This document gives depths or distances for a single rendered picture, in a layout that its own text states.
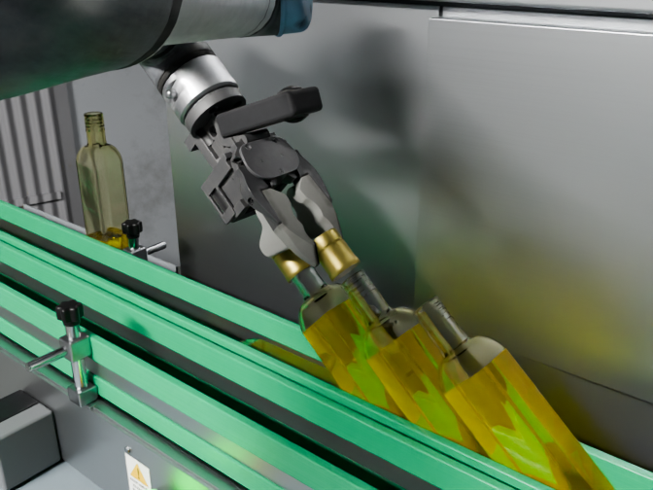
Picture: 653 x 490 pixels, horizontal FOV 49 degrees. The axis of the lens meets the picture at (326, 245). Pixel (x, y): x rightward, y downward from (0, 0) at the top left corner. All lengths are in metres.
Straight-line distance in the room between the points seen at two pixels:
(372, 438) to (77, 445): 0.43
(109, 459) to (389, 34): 0.59
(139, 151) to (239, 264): 2.10
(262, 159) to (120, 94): 2.35
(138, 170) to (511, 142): 2.56
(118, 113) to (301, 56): 2.22
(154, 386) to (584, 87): 0.53
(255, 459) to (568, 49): 0.48
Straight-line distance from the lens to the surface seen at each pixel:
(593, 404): 0.83
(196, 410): 0.77
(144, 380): 0.82
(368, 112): 0.85
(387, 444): 0.71
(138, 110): 3.12
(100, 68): 0.38
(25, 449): 1.01
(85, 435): 0.96
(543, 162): 0.72
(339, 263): 0.72
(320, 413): 0.75
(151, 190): 3.21
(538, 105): 0.71
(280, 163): 0.76
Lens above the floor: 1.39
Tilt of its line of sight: 23 degrees down
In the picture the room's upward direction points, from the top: straight up
